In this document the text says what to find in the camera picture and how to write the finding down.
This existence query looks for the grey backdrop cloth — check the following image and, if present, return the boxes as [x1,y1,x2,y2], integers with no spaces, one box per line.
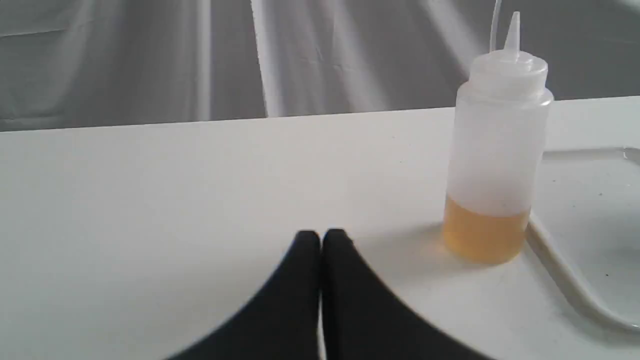
[0,0,639,132]

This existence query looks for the white plastic tray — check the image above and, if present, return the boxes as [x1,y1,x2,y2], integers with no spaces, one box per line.
[529,146,640,333]

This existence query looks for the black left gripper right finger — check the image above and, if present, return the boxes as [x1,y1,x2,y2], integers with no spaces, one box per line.
[322,228,485,360]

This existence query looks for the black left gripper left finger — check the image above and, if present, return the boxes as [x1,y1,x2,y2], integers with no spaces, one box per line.
[173,230,322,360]

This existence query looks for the clear plastic squeeze bottle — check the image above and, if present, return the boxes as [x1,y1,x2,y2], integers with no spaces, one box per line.
[442,0,554,265]

